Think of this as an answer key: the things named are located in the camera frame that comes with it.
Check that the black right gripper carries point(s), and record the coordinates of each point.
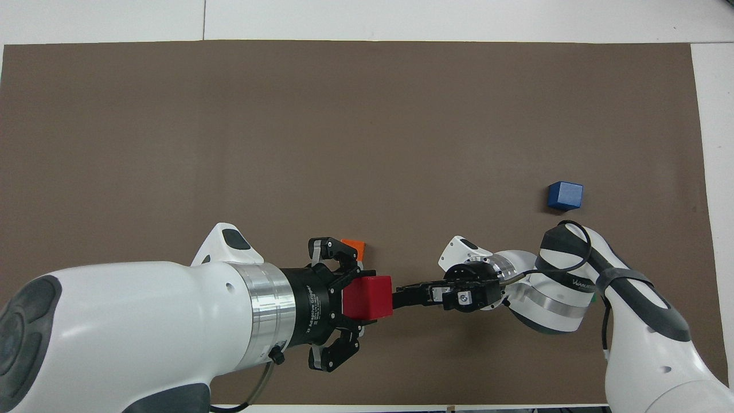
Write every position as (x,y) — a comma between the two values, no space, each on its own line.
(484,293)

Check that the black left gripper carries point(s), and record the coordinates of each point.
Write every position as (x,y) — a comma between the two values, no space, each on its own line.
(315,307)

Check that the red wooden block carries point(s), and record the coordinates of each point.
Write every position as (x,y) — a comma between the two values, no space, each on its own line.
(368,297)

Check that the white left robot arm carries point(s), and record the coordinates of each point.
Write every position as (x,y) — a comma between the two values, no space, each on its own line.
(143,327)

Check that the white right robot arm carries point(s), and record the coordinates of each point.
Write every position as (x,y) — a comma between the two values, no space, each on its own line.
(648,350)

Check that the orange wooden block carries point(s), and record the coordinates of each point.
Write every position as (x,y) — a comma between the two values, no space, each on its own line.
(356,246)

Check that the blue wooden block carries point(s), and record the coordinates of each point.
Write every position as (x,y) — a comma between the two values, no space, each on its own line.
(565,195)

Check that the brown table mat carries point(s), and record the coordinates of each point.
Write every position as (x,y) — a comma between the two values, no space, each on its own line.
(367,143)

